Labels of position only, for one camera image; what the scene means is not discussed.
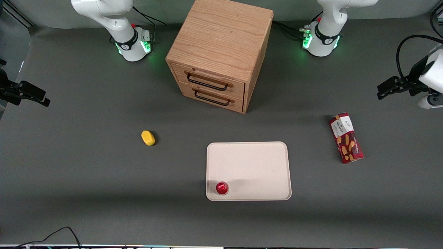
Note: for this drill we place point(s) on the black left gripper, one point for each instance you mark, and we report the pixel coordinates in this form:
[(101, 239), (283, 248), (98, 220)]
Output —
[(412, 84)]

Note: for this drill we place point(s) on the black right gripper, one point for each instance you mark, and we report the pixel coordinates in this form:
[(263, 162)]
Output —
[(7, 91)]

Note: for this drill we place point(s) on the red cookie box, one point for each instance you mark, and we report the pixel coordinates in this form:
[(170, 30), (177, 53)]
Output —
[(346, 138)]

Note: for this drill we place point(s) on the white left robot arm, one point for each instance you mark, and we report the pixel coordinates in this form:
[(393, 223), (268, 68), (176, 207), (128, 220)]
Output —
[(323, 41)]

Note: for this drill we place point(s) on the beige plastic tray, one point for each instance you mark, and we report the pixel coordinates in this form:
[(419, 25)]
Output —
[(252, 166)]

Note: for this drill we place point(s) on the yellow sponge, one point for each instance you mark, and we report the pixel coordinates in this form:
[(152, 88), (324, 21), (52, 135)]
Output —
[(148, 137)]

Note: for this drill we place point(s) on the wooden drawer with notch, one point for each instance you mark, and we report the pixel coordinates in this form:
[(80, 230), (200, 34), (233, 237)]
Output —
[(238, 89)]

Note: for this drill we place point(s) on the plain wooden drawer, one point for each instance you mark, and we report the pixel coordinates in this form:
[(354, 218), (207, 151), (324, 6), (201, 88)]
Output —
[(237, 104)]

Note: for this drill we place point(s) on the wooden drawer cabinet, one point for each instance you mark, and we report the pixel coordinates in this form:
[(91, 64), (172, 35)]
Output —
[(221, 38)]

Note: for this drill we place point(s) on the small red cup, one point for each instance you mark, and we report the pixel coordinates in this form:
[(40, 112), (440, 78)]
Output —
[(222, 187)]

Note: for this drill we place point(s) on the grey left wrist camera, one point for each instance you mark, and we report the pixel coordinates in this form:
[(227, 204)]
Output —
[(431, 101)]

